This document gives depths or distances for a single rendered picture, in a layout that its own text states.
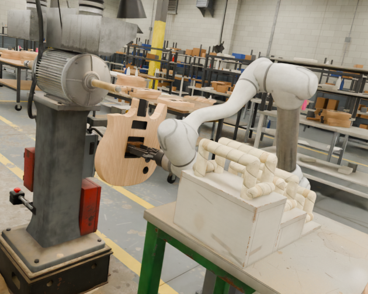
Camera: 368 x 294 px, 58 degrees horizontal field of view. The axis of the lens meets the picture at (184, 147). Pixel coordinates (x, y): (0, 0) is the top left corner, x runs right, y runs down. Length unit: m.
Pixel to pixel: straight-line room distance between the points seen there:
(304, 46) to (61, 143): 11.82
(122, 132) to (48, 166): 0.59
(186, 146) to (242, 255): 0.44
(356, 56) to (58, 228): 11.40
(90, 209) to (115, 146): 0.74
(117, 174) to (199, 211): 0.62
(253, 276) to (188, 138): 0.50
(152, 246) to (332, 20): 12.20
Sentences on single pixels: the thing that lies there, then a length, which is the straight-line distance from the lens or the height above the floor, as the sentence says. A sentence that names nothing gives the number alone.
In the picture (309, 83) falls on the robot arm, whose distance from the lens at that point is 1.45.
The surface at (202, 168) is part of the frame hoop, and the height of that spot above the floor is 1.13.
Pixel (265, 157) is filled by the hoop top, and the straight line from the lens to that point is 0.90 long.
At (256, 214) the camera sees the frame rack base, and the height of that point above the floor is 1.08.
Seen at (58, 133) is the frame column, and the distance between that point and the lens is 1.84.
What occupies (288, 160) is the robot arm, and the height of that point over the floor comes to 1.02.
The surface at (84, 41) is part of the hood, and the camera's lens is 1.44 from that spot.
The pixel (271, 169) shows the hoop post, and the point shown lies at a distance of 0.90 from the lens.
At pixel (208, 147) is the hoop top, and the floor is 1.20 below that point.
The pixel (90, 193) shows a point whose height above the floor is 0.58.
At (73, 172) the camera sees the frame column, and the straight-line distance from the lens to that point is 1.96.
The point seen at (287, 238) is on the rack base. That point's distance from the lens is 1.05.
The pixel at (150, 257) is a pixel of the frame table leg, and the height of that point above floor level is 0.78.
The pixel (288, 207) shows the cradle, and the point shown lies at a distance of 1.04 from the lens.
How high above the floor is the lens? 1.41
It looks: 14 degrees down
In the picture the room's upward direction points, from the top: 9 degrees clockwise
